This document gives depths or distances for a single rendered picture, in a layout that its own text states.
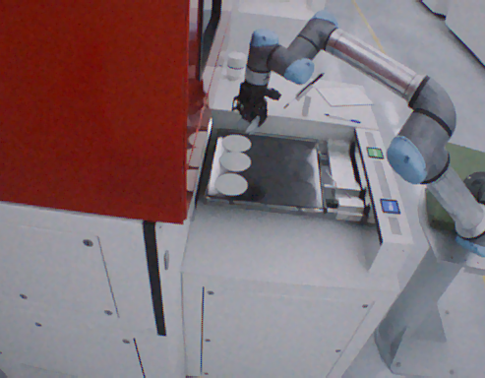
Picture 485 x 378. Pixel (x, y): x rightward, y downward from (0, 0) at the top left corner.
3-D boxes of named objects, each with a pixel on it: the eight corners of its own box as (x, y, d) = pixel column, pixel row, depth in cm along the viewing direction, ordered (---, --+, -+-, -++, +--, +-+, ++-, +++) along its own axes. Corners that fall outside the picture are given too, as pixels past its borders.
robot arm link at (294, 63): (321, 46, 102) (287, 30, 107) (295, 79, 102) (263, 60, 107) (325, 62, 110) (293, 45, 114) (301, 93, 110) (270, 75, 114)
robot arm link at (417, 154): (515, 227, 111) (437, 110, 88) (490, 268, 111) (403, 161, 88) (486, 216, 122) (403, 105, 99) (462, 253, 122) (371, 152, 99)
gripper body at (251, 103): (230, 112, 126) (235, 79, 118) (249, 102, 131) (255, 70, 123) (248, 124, 123) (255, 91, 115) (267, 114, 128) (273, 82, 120)
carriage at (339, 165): (334, 220, 127) (337, 213, 126) (325, 150, 155) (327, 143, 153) (359, 221, 128) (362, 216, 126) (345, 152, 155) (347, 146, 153)
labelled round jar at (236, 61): (225, 79, 165) (227, 57, 159) (227, 71, 171) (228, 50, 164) (243, 81, 165) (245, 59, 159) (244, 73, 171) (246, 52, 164)
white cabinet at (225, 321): (186, 383, 166) (180, 274, 112) (211, 222, 238) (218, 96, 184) (332, 395, 167) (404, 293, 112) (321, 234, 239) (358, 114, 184)
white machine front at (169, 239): (157, 335, 97) (143, 223, 70) (202, 140, 157) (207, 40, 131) (170, 337, 97) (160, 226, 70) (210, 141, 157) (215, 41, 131)
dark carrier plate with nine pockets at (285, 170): (208, 197, 124) (208, 195, 123) (219, 132, 149) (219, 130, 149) (322, 210, 124) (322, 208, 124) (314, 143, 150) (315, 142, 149)
